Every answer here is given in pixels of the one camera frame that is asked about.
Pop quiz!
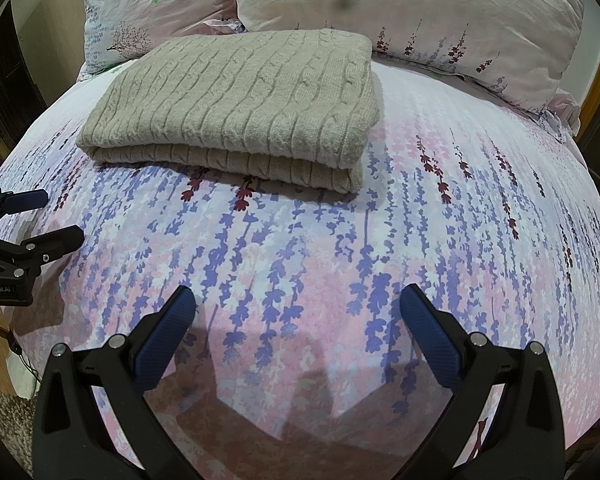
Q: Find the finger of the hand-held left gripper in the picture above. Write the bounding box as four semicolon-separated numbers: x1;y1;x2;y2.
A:
0;225;85;273
0;187;49;228

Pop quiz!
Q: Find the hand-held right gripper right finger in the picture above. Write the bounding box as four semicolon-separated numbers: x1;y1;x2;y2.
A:
392;284;567;480

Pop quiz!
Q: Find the floral bed sheet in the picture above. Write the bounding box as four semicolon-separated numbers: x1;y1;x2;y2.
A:
0;55;600;480

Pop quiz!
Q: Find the pink floral pillow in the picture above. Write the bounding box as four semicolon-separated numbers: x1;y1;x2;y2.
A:
82;0;241;78
234;0;587;136

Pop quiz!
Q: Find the shaggy beige rug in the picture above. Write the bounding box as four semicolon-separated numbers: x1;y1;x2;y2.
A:
0;385;36;480

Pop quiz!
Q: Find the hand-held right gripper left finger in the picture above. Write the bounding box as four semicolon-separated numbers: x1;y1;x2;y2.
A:
31;285;216;480

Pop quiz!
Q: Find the beige cable-knit sweater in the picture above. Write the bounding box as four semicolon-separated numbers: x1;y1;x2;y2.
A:
76;30;381;195

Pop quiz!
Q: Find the dark furniture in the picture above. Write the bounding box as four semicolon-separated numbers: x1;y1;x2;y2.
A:
0;25;48;116

